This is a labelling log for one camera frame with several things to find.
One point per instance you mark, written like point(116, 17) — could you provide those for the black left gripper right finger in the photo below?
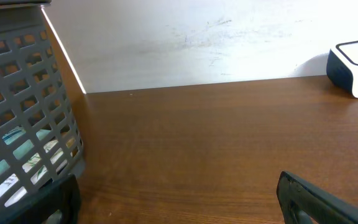
point(303, 202)

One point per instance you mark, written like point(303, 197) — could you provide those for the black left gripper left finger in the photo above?
point(62, 196)

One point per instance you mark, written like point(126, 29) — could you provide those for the white barcode scanner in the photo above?
point(342, 66)

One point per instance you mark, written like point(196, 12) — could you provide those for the grey plastic mesh basket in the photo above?
point(39, 137)

